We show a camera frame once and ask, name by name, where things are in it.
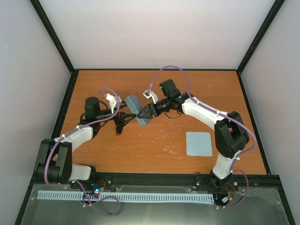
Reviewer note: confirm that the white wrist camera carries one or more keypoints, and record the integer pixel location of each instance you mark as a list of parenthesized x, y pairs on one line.
[(149, 94), (114, 101)]

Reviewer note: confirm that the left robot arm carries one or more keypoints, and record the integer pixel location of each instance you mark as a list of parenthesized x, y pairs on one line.
[(54, 160)]

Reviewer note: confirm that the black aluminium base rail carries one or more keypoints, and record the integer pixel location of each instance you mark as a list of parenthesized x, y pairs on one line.
[(197, 182)]

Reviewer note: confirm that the light blue cleaning cloth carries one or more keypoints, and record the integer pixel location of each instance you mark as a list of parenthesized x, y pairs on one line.
[(198, 144)]

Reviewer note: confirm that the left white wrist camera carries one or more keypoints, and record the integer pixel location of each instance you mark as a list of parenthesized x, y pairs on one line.
[(114, 101)]

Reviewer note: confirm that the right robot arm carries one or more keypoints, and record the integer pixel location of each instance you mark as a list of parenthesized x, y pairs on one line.
[(231, 136)]

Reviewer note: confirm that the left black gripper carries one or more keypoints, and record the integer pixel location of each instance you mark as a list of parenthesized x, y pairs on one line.
[(134, 116)]

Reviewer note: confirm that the right controller connector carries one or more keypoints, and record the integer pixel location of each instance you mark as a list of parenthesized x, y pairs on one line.
[(222, 200)]

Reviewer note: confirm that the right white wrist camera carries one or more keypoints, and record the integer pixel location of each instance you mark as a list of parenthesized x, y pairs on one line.
[(149, 94)]

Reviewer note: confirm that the left controller board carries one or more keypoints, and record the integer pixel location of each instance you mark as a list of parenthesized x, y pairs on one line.
[(98, 186)]

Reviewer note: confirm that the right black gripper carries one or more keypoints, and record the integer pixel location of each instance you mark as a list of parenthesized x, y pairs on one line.
[(149, 113)]

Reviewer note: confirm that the black sunglasses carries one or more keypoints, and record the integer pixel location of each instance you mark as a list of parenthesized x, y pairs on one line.
[(120, 121)]

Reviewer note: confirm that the light blue cable duct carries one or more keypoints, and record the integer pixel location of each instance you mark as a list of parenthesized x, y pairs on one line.
[(127, 197)]

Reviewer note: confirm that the black enclosure frame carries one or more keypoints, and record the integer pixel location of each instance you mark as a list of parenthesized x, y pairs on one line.
[(276, 6)]

